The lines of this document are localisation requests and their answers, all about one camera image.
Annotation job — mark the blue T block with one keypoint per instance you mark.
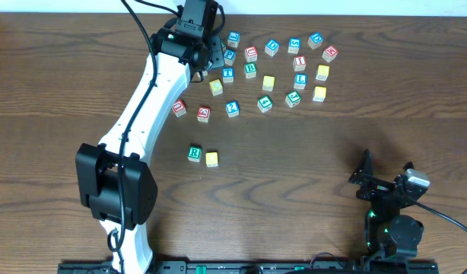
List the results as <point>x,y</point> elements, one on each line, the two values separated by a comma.
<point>228,74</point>

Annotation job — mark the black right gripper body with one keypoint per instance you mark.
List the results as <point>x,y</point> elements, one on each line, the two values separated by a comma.
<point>377,187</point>

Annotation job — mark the yellow G block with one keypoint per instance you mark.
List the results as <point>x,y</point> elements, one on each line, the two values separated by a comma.
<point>319,94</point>

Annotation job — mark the green J block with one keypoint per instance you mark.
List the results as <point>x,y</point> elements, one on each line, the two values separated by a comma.
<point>292,99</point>

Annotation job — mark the yellow C block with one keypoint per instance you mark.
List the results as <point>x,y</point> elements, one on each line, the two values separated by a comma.
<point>216,87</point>

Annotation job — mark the red I block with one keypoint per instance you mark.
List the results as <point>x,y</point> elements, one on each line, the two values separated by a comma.
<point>299,63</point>

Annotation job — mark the blue L block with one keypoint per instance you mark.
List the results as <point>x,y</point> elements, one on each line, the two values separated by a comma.
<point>300,81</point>

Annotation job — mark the blue 2 block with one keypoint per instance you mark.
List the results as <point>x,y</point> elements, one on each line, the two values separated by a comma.
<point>232,109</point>

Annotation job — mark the green 4 block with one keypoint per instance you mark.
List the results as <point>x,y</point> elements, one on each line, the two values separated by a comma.
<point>264,103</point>

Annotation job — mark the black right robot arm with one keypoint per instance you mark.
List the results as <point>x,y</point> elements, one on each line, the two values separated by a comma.
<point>390,235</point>

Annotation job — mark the blue 5 block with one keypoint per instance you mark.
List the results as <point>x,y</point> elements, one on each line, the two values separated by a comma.
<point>294,45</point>

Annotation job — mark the green R block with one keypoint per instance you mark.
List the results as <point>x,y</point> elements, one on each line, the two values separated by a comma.
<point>194,154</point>

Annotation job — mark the yellow K block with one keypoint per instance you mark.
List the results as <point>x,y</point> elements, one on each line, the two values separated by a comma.
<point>322,72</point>

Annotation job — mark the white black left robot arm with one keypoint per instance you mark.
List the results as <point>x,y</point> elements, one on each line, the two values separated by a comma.
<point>114,176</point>

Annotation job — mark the red E block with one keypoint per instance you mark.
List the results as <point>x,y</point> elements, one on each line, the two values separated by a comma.
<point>203,114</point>

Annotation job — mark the red U block upper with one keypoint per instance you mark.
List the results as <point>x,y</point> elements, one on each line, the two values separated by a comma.
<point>251,54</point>

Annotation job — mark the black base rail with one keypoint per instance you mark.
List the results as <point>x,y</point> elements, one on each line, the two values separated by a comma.
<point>181,267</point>

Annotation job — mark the green B block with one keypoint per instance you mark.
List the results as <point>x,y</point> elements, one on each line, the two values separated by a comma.
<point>250,70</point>

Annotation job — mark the blue 1 block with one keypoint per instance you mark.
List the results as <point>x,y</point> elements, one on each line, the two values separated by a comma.
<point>233,39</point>

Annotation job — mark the red u block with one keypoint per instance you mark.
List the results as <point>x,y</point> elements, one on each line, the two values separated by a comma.
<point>251,54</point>
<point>179,108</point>

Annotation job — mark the blue P block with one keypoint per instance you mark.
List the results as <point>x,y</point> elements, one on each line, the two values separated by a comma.
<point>229,57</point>

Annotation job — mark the red W block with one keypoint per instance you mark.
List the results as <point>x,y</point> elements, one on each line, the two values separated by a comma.
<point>329,53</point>

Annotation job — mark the blue block top right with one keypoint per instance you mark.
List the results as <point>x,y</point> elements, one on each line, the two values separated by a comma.
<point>315,40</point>

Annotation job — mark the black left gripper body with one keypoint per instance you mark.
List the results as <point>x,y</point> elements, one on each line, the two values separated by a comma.
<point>217,53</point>

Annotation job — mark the red U block lower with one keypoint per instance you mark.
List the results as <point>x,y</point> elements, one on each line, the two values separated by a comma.
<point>179,108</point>

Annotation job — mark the yellow O block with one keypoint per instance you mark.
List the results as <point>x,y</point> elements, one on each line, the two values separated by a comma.
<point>211,159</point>
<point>268,83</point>

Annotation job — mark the blue D block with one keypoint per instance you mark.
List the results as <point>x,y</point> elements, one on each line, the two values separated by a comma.
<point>272,47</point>

